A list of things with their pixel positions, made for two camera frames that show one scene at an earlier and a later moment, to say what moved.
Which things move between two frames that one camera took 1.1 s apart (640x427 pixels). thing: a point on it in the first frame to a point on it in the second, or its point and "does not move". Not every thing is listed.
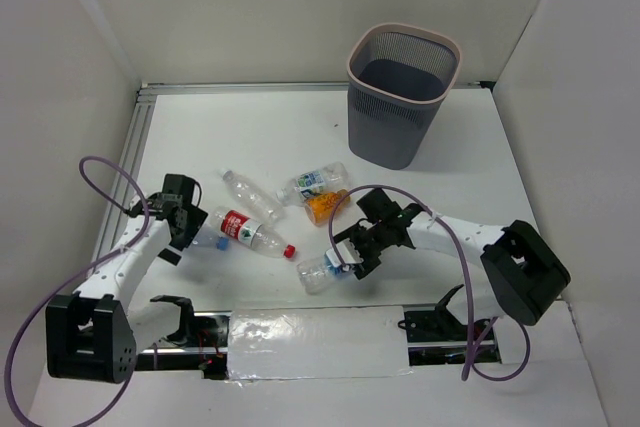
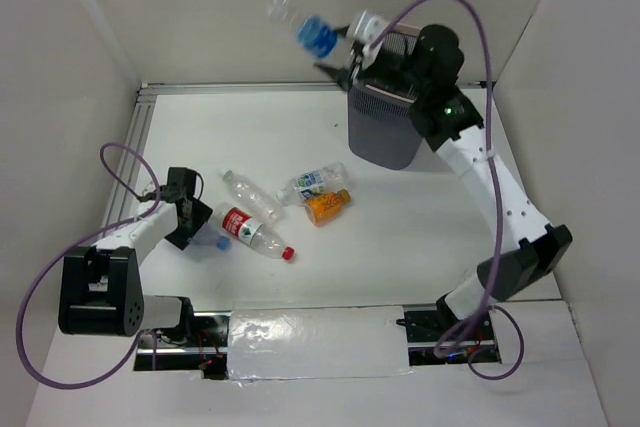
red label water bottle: [251, 231] does not move
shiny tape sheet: [335, 342] does not move
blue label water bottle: [317, 273] to [314, 33]
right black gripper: [353, 233] to [342, 75]
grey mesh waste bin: [398, 76] does not move
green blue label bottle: [329, 179] does not move
